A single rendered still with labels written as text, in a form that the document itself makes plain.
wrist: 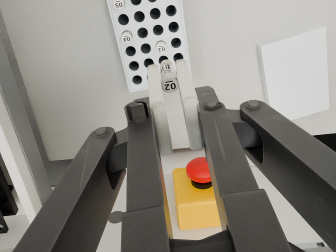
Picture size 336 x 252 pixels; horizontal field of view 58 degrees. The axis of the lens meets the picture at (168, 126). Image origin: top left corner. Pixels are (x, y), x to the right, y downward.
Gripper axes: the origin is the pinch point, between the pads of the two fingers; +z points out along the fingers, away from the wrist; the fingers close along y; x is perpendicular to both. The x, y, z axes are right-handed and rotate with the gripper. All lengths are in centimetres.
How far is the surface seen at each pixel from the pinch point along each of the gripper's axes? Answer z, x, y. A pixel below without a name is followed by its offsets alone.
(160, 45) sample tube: 19.2, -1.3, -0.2
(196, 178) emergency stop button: 10.9, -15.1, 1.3
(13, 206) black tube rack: 13.3, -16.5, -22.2
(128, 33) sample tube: 19.3, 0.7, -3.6
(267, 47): 22.6, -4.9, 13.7
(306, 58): 22.6, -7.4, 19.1
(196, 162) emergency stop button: 13.0, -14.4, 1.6
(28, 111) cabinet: 49, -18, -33
